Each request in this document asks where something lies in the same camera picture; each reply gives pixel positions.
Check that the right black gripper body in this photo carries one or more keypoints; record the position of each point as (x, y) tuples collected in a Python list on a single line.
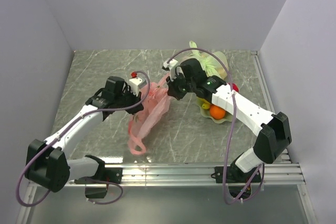
[(180, 86)]

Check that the fake orange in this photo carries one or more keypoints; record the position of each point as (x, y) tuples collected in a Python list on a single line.
[(216, 112)]

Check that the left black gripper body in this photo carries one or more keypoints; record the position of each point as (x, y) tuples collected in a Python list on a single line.
[(127, 98)]

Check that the aluminium rail frame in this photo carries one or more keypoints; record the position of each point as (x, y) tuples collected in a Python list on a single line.
[(172, 183)]

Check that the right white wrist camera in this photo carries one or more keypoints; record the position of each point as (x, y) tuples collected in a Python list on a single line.
[(173, 66)]

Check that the tied green plastic bag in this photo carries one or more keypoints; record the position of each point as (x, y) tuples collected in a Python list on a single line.
[(209, 64)]

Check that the fake banana bunch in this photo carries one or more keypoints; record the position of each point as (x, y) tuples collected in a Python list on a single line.
[(204, 104)]

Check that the fake red apple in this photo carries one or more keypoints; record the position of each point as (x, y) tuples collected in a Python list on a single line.
[(233, 87)]

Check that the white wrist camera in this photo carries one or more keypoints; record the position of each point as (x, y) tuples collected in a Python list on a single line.
[(173, 66), (136, 83)]

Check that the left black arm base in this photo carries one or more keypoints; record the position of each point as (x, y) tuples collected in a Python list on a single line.
[(109, 177)]

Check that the green wavy fruit plate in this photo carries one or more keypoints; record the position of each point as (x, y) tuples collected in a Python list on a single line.
[(205, 113)]

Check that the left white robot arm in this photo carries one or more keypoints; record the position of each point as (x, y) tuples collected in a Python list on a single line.
[(48, 163)]

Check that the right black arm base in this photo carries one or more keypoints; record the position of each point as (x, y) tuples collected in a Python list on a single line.
[(236, 176)]

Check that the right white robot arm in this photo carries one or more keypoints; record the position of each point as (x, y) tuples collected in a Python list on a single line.
[(272, 130)]

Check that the pink plastic bag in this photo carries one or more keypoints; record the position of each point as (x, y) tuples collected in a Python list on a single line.
[(155, 105)]

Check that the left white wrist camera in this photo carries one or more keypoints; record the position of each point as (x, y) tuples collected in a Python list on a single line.
[(136, 83)]

